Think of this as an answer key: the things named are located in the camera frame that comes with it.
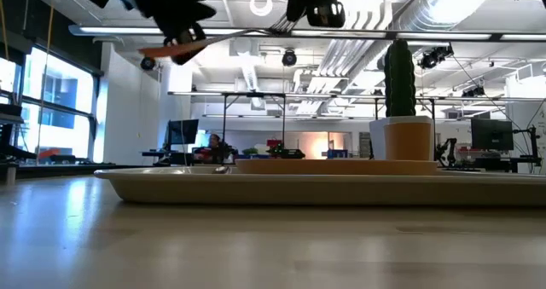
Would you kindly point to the metal spoon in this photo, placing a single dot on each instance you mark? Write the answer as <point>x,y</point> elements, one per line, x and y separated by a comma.
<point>221,169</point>

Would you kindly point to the orange plastic plate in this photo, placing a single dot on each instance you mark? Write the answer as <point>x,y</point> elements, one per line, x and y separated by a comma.
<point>332,167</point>

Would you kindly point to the black background robot arm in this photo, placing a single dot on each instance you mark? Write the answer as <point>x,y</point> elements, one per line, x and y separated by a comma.
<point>445,150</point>

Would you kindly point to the beige plastic tray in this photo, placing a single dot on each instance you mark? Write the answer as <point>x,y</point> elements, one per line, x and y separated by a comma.
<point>298,189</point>

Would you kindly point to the black ceiling spotlight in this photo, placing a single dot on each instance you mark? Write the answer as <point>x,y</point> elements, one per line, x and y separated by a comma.
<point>147,63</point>
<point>289,58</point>

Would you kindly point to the small black computer monitor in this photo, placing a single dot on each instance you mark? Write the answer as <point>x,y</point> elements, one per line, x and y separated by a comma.
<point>183,131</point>

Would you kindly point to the seated person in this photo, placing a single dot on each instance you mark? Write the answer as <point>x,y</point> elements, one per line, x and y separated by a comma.
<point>214,146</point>

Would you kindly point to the green cactus plant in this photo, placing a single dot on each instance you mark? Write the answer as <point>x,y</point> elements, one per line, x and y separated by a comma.
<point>399,78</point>

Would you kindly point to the long linear ceiling light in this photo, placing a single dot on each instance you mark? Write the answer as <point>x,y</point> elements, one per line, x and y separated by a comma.
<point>426,35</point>

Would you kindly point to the large office window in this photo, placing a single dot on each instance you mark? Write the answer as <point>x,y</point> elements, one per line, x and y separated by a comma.
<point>55,105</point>

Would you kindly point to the black spotlight cluster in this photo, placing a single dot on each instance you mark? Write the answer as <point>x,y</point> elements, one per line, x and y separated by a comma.
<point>436,56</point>

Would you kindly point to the black side shelf stand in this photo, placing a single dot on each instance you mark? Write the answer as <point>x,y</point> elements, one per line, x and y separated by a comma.
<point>10,148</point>

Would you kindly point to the large black computer monitor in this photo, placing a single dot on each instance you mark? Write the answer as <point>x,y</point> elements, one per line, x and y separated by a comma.
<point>491,134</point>

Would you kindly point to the black tall table frame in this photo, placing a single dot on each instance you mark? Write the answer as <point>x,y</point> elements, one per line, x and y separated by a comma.
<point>253,95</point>

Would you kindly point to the silver ventilation duct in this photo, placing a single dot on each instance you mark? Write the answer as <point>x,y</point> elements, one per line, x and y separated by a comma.
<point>422,12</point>

